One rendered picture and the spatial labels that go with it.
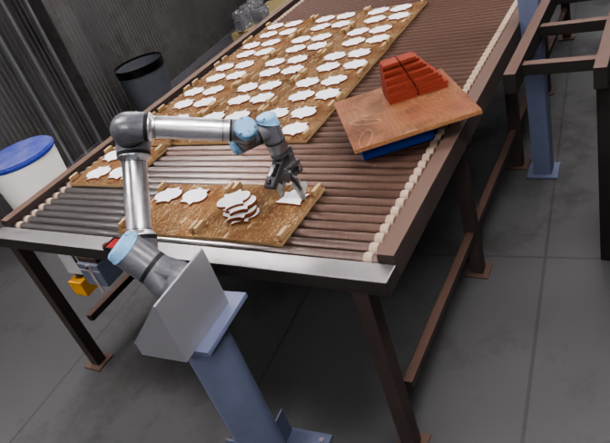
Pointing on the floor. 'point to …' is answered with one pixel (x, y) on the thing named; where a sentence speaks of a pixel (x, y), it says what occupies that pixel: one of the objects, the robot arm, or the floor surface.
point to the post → (537, 94)
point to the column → (241, 387)
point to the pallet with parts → (254, 14)
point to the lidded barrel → (28, 168)
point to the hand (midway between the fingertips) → (292, 199)
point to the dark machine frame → (516, 68)
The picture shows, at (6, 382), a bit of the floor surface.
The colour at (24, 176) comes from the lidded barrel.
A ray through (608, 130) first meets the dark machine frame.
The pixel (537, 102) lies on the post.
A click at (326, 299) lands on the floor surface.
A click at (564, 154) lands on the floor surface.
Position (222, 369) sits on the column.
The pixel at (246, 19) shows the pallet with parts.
